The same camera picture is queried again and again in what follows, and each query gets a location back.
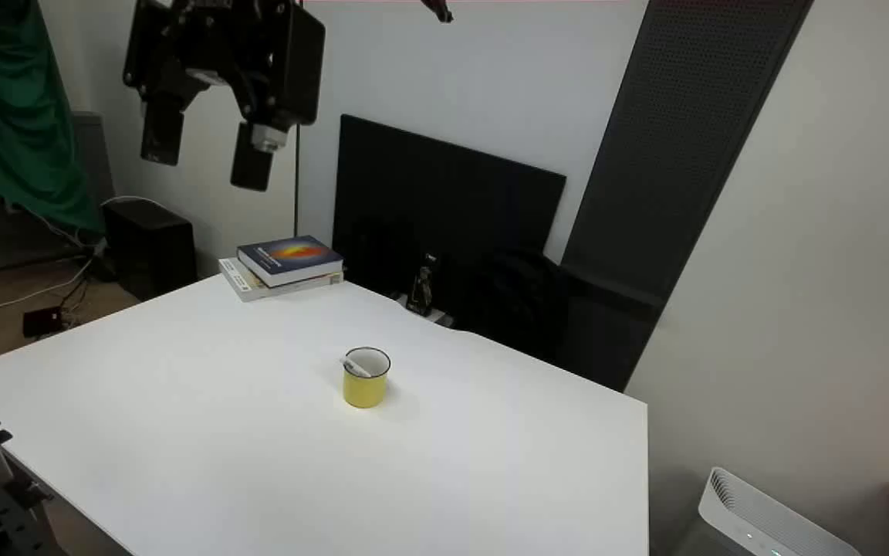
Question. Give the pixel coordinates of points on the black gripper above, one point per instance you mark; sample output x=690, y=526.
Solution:
x=259, y=52

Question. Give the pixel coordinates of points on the yellow enamel cup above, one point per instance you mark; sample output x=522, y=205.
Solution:
x=364, y=391

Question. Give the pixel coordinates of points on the black speaker box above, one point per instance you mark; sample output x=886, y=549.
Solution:
x=151, y=249

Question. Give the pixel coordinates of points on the blue book with colourful cover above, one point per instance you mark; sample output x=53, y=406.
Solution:
x=292, y=259

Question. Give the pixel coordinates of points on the green curtain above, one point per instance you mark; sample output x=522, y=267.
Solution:
x=7, y=102

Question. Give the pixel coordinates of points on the black flat monitor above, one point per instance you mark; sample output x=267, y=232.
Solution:
x=434, y=196

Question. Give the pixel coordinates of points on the small black floor device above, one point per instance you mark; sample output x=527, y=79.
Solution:
x=45, y=321

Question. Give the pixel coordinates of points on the white bin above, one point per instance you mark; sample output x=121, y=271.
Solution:
x=753, y=519

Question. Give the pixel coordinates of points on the dark grey wall panel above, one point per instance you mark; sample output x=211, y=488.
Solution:
x=691, y=126

